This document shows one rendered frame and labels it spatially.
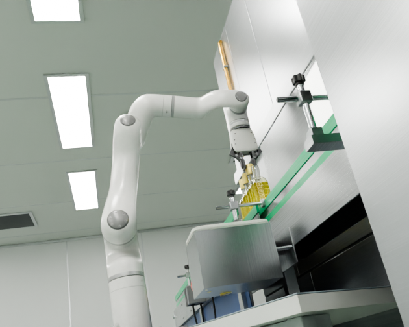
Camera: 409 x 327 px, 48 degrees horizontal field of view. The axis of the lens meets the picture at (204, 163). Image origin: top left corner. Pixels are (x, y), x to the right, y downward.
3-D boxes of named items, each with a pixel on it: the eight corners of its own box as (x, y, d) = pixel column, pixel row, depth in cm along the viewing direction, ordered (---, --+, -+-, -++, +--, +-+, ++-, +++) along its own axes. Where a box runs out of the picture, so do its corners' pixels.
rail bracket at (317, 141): (382, 163, 89) (348, 67, 98) (302, 170, 85) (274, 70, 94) (370, 172, 93) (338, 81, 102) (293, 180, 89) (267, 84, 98)
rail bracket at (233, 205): (270, 220, 150) (261, 185, 155) (221, 226, 146) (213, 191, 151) (267, 224, 153) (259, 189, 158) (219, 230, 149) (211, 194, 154)
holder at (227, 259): (302, 274, 125) (288, 220, 131) (204, 289, 118) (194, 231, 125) (282, 286, 140) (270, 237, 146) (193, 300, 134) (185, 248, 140)
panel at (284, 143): (411, 95, 107) (365, -13, 121) (400, 95, 107) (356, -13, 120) (285, 219, 187) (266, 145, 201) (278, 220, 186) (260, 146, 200)
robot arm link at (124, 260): (106, 279, 146) (98, 210, 156) (110, 292, 162) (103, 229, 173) (144, 272, 148) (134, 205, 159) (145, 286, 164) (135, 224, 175)
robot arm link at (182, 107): (173, 80, 179) (250, 87, 181) (171, 103, 193) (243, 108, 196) (172, 100, 175) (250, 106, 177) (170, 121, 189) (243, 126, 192)
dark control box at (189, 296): (206, 302, 203) (203, 283, 206) (189, 305, 201) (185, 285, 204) (203, 305, 210) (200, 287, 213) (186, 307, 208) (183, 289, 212)
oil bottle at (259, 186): (280, 230, 161) (266, 174, 169) (265, 231, 159) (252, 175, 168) (274, 234, 165) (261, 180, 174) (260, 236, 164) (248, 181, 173)
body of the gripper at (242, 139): (249, 132, 191) (255, 156, 186) (226, 133, 188) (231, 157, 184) (254, 122, 184) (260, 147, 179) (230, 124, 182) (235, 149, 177)
